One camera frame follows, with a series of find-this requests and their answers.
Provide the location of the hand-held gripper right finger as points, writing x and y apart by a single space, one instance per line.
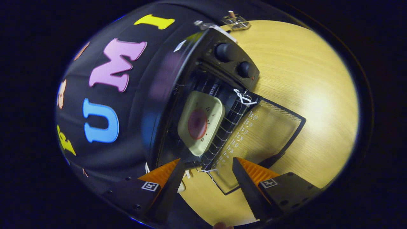
246 187

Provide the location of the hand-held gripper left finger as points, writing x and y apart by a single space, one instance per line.
171 187

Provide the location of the pink ham slice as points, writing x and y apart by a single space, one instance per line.
197 124

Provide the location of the cream square plate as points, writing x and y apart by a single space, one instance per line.
200 101

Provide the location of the black toaster oven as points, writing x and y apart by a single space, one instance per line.
203 54

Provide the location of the orange and white tube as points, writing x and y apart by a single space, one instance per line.
232 14

